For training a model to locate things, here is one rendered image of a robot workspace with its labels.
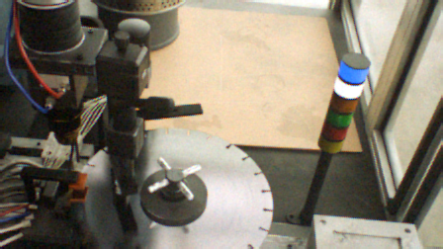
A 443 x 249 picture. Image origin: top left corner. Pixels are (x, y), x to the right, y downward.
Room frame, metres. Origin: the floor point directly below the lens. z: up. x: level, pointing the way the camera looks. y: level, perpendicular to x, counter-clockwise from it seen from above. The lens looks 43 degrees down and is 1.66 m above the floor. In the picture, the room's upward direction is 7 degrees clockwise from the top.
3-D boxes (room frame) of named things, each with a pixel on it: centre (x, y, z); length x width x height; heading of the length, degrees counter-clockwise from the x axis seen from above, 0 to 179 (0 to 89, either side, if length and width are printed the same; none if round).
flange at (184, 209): (0.59, 0.06, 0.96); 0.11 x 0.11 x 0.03
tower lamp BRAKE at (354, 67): (0.73, -0.21, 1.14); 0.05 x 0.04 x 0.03; 2
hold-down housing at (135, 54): (0.56, 0.13, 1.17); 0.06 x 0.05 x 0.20; 83
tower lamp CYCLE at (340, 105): (0.73, -0.21, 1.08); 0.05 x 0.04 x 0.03; 2
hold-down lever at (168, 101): (0.53, 0.10, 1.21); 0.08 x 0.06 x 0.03; 92
